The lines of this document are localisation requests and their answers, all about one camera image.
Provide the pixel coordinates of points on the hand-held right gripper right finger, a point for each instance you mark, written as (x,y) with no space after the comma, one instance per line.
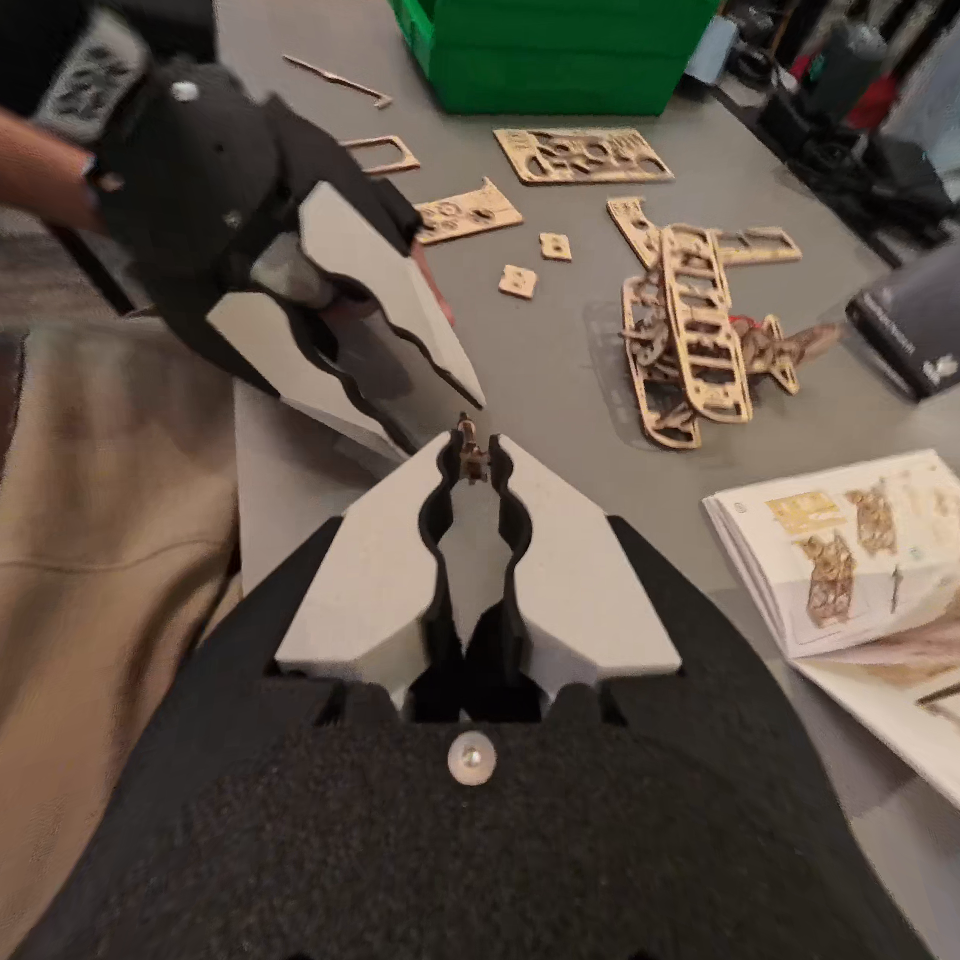
(585,592)

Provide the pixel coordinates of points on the large laser-cut wooden sheet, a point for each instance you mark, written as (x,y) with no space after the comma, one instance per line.
(585,157)

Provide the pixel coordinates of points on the thin hooked wooden stick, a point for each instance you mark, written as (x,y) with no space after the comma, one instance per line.
(337,79)

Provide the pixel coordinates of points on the black cardboard box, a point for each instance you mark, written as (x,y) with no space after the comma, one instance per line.
(915,322)

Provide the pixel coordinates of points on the small square wooden piece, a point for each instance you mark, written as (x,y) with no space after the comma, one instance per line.
(518,282)
(556,247)

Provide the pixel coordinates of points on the green plastic bin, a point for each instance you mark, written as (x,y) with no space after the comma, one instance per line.
(555,52)

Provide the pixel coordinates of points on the open instruction booklet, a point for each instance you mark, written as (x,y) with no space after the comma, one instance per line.
(847,555)

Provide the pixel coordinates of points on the pale blue box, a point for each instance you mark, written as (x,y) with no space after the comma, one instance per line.
(712,49)

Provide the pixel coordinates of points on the broken laser-cut wooden sheet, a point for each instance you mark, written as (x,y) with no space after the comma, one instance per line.
(472,214)

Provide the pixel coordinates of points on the grey desk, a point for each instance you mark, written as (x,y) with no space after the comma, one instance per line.
(562,360)

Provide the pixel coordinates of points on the person's beige sweatshirt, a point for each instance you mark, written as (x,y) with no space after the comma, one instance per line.
(97,562)

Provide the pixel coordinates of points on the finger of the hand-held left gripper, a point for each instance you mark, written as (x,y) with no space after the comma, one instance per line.
(277,345)
(382,285)

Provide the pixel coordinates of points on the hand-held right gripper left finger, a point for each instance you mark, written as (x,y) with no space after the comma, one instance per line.
(352,592)

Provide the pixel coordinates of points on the wooden biplane model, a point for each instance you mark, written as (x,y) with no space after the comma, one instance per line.
(697,330)

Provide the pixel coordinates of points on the grey cylindrical device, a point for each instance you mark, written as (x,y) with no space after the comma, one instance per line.
(851,67)

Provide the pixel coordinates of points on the person's left hand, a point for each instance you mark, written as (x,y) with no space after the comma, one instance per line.
(52,180)

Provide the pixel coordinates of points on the wooden u-shaped frame piece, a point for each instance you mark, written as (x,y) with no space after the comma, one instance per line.
(390,154)

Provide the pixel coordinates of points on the small wooden model part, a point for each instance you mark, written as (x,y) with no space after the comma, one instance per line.
(472,454)

